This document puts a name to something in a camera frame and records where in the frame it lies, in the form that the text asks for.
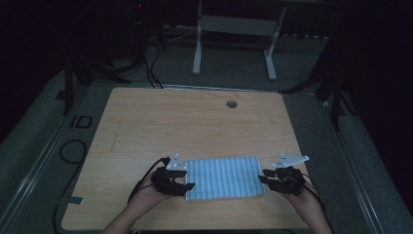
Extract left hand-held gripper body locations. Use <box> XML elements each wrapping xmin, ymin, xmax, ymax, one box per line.
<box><xmin>150</xmin><ymin>153</ymin><xmax>188</xmax><ymax>197</ymax></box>

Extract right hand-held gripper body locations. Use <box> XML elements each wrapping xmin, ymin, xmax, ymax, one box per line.
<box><xmin>272</xmin><ymin>153</ymin><xmax>311</xmax><ymax>197</ymax></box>

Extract blue striped towel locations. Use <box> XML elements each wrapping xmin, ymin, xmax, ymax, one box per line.
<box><xmin>184</xmin><ymin>156</ymin><xmax>267</xmax><ymax>201</ymax></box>

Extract person's left hand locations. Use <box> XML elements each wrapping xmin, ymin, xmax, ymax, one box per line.
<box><xmin>129</xmin><ymin>175</ymin><xmax>183</xmax><ymax>213</ymax></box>

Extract person's right hand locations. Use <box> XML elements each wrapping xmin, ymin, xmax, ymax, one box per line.
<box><xmin>282</xmin><ymin>183</ymin><xmax>326</xmax><ymax>223</ymax></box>

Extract black tripod stand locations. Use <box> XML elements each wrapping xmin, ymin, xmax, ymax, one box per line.
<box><xmin>280</xmin><ymin>37</ymin><xmax>358</xmax><ymax>132</ymax></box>
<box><xmin>61</xmin><ymin>53</ymin><xmax>132</xmax><ymax>117</ymax></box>

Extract dark equipment rack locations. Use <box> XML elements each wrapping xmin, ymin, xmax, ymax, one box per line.
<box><xmin>128</xmin><ymin>0</ymin><xmax>165</xmax><ymax>67</ymax></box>

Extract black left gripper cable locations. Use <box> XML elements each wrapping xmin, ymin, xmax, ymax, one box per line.
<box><xmin>127</xmin><ymin>156</ymin><xmax>171</xmax><ymax>204</ymax></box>

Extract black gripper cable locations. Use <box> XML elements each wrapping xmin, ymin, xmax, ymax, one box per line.
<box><xmin>127</xmin><ymin>156</ymin><xmax>171</xmax><ymax>204</ymax></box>
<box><xmin>300</xmin><ymin>172</ymin><xmax>327</xmax><ymax>215</ymax></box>

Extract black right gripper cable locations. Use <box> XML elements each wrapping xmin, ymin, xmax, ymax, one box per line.
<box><xmin>300</xmin><ymin>172</ymin><xmax>327</xmax><ymax>215</ymax></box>

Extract black hanging cables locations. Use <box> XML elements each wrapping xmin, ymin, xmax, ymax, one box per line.
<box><xmin>141</xmin><ymin>40</ymin><xmax>165</xmax><ymax>90</ymax></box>

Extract black looped floor cable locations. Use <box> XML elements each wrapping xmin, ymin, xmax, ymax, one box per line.
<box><xmin>53</xmin><ymin>139</ymin><xmax>88</xmax><ymax>234</ymax></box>

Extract white metal table frame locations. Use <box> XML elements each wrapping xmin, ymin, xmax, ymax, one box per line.
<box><xmin>192</xmin><ymin>0</ymin><xmax>288</xmax><ymax>82</ymax></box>

